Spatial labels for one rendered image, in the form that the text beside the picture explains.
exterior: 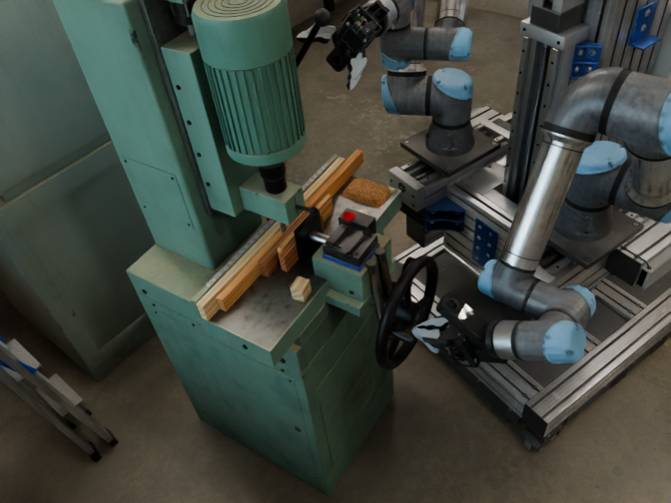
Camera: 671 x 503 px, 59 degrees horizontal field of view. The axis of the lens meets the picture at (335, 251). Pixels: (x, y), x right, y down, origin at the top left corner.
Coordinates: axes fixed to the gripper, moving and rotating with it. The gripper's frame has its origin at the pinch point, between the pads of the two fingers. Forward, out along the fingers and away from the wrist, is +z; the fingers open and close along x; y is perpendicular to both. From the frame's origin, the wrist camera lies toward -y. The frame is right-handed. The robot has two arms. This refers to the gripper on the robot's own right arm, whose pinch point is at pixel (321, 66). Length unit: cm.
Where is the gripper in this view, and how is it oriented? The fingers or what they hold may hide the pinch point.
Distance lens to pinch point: 129.0
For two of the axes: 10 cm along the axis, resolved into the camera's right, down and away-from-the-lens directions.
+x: 7.3, 6.8, 0.8
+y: 4.4, -3.7, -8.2
